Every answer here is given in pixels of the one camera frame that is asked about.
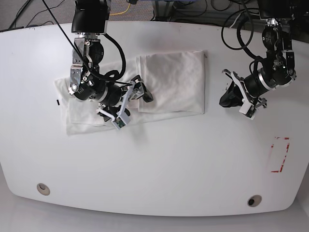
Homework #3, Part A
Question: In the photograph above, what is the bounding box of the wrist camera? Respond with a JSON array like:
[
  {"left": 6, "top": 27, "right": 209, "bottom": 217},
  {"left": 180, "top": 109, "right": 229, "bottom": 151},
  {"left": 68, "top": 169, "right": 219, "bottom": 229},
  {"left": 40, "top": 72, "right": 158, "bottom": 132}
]
[
  {"left": 239, "top": 102, "right": 258, "bottom": 120},
  {"left": 112, "top": 113, "right": 130, "bottom": 130}
]

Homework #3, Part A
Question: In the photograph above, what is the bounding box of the right table cable grommet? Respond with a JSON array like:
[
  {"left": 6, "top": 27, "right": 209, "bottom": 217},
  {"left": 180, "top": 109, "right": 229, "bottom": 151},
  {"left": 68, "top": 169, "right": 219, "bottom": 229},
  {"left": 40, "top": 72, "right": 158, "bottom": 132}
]
[{"left": 247, "top": 195, "right": 262, "bottom": 207}]

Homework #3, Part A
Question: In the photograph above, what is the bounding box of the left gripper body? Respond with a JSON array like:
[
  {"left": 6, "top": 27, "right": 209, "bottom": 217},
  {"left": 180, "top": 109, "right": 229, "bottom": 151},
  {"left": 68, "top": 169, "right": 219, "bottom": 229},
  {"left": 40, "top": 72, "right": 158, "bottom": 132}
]
[{"left": 221, "top": 69, "right": 268, "bottom": 109}]

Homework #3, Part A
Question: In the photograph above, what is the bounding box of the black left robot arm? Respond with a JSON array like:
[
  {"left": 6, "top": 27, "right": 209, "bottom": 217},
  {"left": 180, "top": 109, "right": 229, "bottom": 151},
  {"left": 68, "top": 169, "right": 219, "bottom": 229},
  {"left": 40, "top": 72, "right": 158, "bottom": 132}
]
[{"left": 219, "top": 0, "right": 296, "bottom": 112}]

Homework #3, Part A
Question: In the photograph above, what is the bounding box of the left table cable grommet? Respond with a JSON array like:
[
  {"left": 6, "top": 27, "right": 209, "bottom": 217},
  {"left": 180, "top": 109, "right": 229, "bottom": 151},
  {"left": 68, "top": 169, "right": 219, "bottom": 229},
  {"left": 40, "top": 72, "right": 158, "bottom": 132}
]
[{"left": 37, "top": 183, "right": 50, "bottom": 196}]

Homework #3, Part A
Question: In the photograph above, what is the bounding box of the red tape rectangle marking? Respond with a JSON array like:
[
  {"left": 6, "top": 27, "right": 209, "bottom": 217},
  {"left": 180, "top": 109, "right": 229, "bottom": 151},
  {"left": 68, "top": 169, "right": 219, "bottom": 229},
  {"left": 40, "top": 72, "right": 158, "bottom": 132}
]
[{"left": 267, "top": 137, "right": 291, "bottom": 173}]

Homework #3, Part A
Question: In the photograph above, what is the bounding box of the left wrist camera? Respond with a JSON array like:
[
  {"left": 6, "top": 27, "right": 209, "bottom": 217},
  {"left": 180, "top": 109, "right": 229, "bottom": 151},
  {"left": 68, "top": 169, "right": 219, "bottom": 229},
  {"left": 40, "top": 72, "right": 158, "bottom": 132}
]
[{"left": 239, "top": 102, "right": 258, "bottom": 120}]

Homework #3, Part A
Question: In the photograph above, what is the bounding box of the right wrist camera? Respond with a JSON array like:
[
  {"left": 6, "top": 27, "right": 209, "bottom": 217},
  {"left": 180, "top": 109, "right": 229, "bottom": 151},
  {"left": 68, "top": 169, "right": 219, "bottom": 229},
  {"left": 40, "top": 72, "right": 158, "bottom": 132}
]
[{"left": 112, "top": 113, "right": 130, "bottom": 130}]

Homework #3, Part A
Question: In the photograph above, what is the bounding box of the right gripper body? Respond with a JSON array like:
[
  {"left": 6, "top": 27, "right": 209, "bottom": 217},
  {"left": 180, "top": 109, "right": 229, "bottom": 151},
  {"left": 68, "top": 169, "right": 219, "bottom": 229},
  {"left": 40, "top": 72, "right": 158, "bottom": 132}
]
[{"left": 96, "top": 75, "right": 146, "bottom": 119}]

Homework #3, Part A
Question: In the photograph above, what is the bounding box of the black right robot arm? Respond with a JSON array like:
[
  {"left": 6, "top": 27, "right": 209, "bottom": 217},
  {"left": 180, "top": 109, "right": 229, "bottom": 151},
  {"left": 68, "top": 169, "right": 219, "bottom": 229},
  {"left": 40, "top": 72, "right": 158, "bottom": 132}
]
[{"left": 68, "top": 0, "right": 153, "bottom": 129}]

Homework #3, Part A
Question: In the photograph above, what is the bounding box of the white printed t-shirt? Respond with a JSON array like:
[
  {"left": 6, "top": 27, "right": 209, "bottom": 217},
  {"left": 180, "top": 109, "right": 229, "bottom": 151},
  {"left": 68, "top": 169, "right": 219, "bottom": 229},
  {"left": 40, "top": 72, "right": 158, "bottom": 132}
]
[{"left": 54, "top": 51, "right": 206, "bottom": 135}]

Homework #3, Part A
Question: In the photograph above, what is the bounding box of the table cable grommet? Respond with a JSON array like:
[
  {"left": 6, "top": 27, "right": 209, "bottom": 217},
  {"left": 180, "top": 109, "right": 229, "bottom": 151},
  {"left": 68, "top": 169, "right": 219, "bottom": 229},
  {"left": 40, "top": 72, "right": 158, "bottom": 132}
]
[
  {"left": 37, "top": 183, "right": 50, "bottom": 196},
  {"left": 247, "top": 195, "right": 262, "bottom": 207}
]

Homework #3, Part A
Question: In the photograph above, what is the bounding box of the yellow cable on floor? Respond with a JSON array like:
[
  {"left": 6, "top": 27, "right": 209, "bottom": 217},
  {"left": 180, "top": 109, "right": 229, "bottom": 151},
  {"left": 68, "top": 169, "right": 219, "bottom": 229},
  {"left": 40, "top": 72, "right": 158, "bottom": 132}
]
[{"left": 110, "top": 2, "right": 132, "bottom": 17}]

